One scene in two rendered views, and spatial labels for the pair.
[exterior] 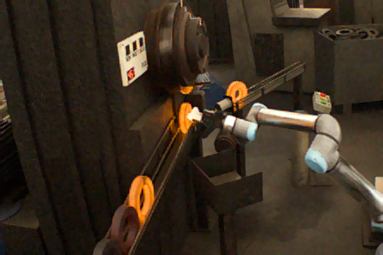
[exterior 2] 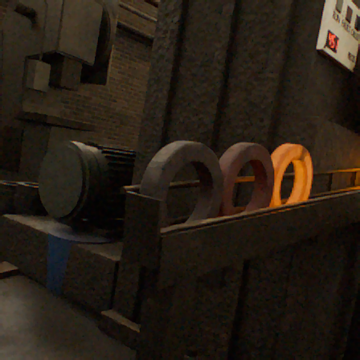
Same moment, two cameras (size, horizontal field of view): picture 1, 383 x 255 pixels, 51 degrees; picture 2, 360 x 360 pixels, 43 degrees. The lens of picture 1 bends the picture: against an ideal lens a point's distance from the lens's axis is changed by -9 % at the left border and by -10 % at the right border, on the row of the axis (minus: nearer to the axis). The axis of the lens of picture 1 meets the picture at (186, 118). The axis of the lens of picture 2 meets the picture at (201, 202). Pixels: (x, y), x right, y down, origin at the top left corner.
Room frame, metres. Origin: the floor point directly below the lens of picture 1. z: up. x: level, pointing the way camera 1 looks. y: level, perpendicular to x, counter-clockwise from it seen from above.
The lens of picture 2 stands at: (0.41, 0.02, 0.71)
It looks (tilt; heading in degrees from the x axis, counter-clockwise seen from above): 6 degrees down; 20
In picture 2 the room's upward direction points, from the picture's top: 10 degrees clockwise
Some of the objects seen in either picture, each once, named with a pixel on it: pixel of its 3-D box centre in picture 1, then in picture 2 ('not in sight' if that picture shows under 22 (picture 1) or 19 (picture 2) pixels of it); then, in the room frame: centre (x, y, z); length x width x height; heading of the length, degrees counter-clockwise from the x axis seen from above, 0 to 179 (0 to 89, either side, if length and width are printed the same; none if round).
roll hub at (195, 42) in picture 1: (198, 45); not in sight; (2.12, -0.10, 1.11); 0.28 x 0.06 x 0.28; 163
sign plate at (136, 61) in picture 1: (133, 56); (342, 31); (1.85, 0.20, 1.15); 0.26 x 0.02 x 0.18; 163
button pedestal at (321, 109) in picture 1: (322, 139); not in sight; (2.59, -0.90, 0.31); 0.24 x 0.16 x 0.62; 163
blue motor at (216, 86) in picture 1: (208, 90); not in sight; (4.42, -0.25, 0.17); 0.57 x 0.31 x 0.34; 3
